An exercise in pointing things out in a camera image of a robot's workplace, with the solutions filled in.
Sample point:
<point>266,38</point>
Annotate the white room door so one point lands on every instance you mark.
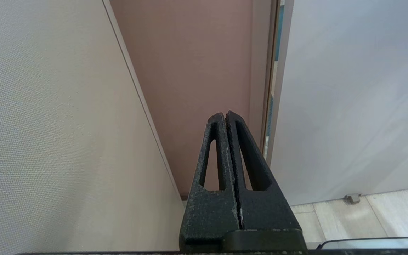
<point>349,88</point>

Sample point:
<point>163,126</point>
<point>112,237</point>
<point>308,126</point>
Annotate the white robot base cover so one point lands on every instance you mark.
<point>374,243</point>

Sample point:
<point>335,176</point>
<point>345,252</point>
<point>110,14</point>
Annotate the grey wedge doorstop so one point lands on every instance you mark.
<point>352,199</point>

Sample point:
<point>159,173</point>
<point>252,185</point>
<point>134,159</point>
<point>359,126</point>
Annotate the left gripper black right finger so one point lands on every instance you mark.
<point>264,212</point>

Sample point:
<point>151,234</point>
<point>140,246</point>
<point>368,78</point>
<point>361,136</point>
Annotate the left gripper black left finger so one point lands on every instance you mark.
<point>207,216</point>

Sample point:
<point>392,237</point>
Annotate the grey wall baseboard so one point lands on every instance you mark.
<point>185,196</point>

